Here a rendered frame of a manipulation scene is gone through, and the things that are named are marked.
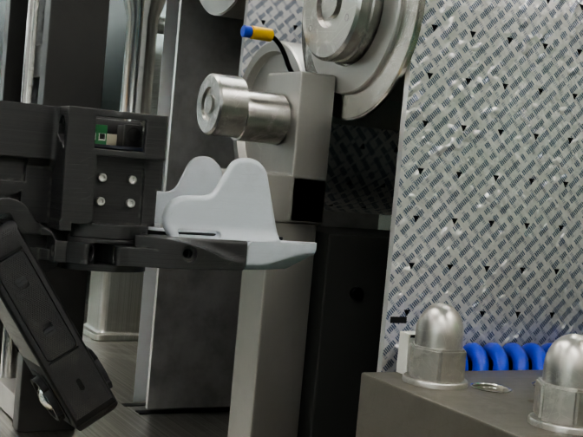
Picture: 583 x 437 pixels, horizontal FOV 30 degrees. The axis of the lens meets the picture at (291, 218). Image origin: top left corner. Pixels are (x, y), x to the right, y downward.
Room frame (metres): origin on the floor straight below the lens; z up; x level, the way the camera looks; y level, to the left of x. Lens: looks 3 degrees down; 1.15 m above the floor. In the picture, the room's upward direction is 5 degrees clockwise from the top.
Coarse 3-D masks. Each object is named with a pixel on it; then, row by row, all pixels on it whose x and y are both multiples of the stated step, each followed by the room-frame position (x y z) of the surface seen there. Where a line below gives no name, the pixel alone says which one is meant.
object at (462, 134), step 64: (448, 128) 0.68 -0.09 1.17; (512, 128) 0.70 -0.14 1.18; (576, 128) 0.73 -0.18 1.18; (448, 192) 0.68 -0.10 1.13; (512, 192) 0.71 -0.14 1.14; (576, 192) 0.73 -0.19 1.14; (448, 256) 0.68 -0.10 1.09; (512, 256) 0.71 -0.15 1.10; (576, 256) 0.74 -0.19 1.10; (384, 320) 0.67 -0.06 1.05; (512, 320) 0.71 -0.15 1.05; (576, 320) 0.74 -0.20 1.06
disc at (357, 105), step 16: (416, 0) 0.66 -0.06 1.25; (416, 16) 0.65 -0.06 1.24; (400, 32) 0.67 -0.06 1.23; (416, 32) 0.66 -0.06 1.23; (304, 48) 0.78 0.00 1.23; (400, 48) 0.67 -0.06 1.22; (384, 64) 0.68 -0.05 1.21; (400, 64) 0.67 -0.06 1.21; (384, 80) 0.68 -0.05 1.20; (400, 80) 0.67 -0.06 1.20; (336, 96) 0.73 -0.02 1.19; (352, 96) 0.71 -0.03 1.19; (368, 96) 0.69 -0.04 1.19; (384, 96) 0.68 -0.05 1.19; (336, 112) 0.73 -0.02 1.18; (352, 112) 0.71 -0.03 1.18; (368, 112) 0.70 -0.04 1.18
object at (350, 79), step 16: (384, 0) 0.68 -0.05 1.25; (400, 0) 0.67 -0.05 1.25; (384, 16) 0.68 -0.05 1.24; (400, 16) 0.67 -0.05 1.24; (384, 32) 0.68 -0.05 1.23; (384, 48) 0.68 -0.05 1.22; (320, 64) 0.75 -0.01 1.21; (336, 64) 0.73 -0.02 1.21; (352, 64) 0.71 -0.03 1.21; (368, 64) 0.69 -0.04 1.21; (336, 80) 0.73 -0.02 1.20; (352, 80) 0.71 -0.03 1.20; (368, 80) 0.69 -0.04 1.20; (400, 96) 0.72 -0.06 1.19
